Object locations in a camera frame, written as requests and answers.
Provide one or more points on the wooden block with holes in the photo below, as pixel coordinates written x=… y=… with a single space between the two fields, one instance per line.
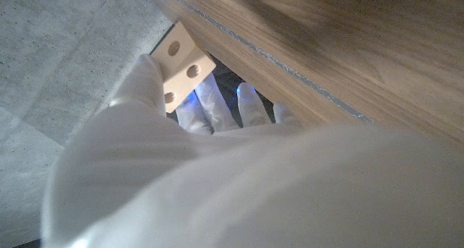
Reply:
x=181 y=63

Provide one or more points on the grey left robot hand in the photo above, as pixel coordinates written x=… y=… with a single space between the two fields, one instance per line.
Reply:
x=235 y=190

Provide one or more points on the wooden table board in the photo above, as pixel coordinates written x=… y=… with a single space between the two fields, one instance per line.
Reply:
x=275 y=61

